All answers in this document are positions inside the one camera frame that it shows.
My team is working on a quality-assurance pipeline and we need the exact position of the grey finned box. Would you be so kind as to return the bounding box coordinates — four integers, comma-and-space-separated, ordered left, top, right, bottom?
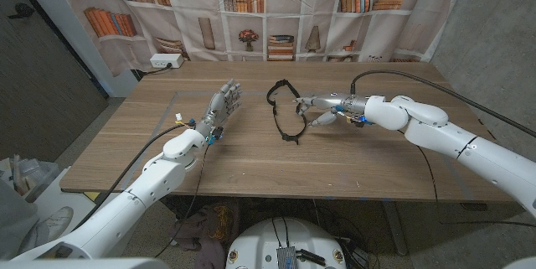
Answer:
276, 246, 297, 269

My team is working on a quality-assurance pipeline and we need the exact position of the purple brown cloth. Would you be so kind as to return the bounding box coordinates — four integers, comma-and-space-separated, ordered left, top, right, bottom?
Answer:
169, 199, 242, 269

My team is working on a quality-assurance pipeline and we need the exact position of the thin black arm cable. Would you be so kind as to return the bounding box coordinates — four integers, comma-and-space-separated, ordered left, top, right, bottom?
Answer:
416, 145, 441, 204
153, 142, 210, 258

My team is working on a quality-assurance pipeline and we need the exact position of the grey table leg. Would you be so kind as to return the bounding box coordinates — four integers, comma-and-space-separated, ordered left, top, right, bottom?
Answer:
383, 200, 408, 256

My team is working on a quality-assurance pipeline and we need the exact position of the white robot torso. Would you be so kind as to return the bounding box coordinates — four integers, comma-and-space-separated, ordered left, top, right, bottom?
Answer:
224, 217, 348, 269

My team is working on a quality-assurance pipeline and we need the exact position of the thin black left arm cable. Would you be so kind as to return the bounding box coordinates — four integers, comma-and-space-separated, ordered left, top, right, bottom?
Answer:
153, 142, 210, 258

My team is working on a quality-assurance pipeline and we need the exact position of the person in grey clothing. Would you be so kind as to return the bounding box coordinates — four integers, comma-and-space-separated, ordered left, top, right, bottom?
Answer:
0, 178, 39, 258

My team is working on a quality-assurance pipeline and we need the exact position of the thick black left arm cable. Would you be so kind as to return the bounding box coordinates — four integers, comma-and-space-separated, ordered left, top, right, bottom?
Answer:
71, 122, 197, 231

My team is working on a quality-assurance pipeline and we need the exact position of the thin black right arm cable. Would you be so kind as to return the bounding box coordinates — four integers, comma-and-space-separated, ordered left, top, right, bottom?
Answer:
416, 145, 441, 204

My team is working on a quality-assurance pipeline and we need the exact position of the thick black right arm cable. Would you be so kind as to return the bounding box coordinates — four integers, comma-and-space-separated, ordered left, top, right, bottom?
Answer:
349, 69, 536, 139

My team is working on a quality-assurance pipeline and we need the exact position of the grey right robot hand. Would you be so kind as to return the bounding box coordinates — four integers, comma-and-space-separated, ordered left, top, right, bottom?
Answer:
292, 91, 370, 128

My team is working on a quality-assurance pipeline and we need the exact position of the black power strip cord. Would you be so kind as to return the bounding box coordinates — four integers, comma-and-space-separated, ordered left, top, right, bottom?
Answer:
130, 63, 173, 81

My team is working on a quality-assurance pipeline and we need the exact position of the clear plastic container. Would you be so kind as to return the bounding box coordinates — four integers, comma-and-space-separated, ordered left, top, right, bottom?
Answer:
0, 154, 60, 203

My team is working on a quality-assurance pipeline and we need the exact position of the black device on torso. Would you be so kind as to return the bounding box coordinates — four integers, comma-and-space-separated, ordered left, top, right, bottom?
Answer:
296, 249, 327, 266

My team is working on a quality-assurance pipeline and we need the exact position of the black velcro strap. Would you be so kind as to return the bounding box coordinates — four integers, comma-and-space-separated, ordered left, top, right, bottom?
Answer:
265, 78, 308, 146

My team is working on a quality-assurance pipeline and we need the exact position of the white shoe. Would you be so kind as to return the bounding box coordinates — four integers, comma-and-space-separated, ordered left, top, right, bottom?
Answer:
18, 205, 75, 256

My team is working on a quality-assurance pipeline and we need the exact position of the black door handle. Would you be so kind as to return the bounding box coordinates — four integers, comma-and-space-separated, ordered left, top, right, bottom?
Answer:
7, 3, 37, 20

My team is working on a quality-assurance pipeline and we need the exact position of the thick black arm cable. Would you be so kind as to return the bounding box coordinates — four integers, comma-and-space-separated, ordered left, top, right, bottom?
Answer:
71, 122, 197, 231
349, 69, 536, 139

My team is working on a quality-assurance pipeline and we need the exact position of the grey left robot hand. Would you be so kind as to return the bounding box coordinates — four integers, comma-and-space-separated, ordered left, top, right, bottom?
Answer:
194, 78, 243, 136

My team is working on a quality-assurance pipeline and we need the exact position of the dark door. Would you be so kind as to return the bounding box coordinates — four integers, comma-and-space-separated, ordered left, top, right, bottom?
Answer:
0, 0, 110, 163

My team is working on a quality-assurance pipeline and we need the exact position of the white power strip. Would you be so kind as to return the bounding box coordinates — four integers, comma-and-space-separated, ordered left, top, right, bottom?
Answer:
149, 53, 185, 70

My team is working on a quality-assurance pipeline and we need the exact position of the printed bookshelf backdrop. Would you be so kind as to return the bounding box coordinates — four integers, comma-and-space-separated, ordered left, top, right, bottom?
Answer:
48, 0, 470, 78

